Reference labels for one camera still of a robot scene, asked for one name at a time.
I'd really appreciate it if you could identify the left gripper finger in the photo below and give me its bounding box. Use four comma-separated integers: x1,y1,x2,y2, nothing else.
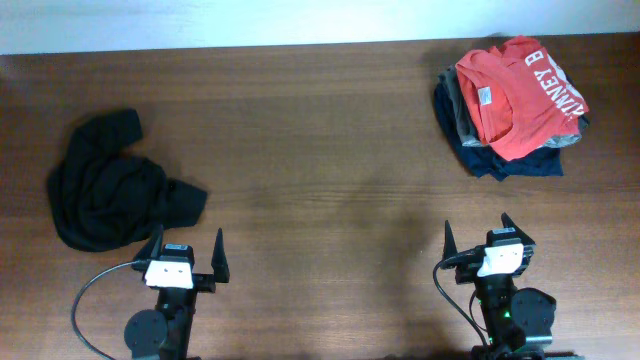
211,228,230,283
133,224,164,261

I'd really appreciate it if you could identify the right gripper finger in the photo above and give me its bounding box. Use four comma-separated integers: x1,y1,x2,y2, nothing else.
501,212,536,246
442,220,458,260

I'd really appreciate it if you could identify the black polo shirt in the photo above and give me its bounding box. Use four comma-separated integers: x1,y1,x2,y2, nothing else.
47,108,207,253

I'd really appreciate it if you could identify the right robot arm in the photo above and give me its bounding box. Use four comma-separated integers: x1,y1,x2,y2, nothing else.
432,213,579,360

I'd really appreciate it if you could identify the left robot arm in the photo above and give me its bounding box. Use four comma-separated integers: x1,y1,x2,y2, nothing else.
124,226,230,360

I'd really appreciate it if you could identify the navy folded shirt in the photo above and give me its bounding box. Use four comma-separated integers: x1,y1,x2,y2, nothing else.
433,83,564,182

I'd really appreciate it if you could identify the grey folded shirt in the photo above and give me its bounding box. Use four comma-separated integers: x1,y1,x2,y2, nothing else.
438,65,590,148

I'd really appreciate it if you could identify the red folded t-shirt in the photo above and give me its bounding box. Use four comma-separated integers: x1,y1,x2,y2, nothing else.
455,36,589,161

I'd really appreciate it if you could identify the left black cable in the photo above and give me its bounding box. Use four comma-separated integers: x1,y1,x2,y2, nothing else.
70,259,151,360

